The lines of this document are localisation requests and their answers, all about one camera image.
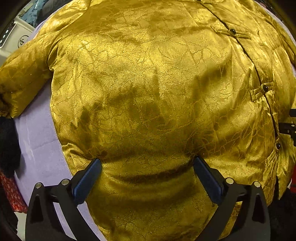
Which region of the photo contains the white bedside machine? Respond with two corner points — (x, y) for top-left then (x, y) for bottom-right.
(0, 16), (34, 65)

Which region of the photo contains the golden silk padded jacket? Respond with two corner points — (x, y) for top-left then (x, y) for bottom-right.
(1, 1), (295, 240)

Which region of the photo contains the red patterned cloth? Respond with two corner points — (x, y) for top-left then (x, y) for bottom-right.
(1, 171), (28, 213)

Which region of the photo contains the purple floral bed quilt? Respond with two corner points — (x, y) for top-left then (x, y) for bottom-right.
(14, 21), (107, 241)

